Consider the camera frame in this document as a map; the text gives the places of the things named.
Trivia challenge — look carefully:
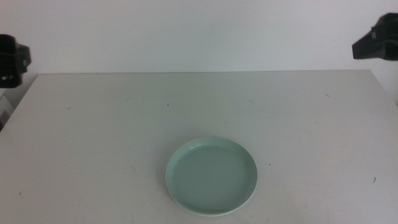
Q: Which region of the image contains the white shallow bowl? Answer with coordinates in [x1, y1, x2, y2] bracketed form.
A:
[166, 183, 257, 218]

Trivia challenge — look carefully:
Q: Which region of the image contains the pale green shallow bowl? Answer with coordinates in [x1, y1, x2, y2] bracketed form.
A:
[165, 136, 259, 215]

